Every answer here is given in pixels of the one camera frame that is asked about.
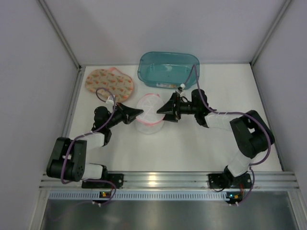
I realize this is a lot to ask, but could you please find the small white mesh laundry bag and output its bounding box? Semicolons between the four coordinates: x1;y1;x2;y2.
135;93;165;134

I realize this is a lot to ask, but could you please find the floral pink laundry bag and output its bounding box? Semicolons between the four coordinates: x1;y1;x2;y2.
84;67;134;103

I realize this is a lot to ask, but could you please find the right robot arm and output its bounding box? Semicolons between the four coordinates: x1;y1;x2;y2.
156;89;275;188

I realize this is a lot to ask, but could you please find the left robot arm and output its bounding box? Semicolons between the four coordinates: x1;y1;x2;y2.
46;103;144;184

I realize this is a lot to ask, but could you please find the teal plastic bin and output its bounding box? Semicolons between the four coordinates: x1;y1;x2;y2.
137;51;200;89

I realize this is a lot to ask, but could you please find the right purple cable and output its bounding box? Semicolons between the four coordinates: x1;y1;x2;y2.
183;64;274;206

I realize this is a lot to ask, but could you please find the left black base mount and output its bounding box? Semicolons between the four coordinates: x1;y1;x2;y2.
82;173;124;189

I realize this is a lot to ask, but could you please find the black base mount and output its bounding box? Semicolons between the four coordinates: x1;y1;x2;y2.
208;173;252;190
82;173;124;189

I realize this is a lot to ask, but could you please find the perforated cable duct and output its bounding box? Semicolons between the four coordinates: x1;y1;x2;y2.
48;191;241;201

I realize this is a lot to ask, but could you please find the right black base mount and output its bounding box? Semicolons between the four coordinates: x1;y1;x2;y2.
208;173;252;190

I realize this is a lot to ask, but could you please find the left aluminium corner post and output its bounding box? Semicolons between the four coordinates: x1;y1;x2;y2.
37;0;81;69

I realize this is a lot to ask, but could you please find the aluminium corner post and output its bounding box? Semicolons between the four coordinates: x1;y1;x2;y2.
37;0;81;69
249;0;293;68

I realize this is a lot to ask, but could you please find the aluminium front rail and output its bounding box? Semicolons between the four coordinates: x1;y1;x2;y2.
39;170;299;191

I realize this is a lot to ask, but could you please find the right aluminium corner post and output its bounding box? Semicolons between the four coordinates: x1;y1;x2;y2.
249;0;293;68

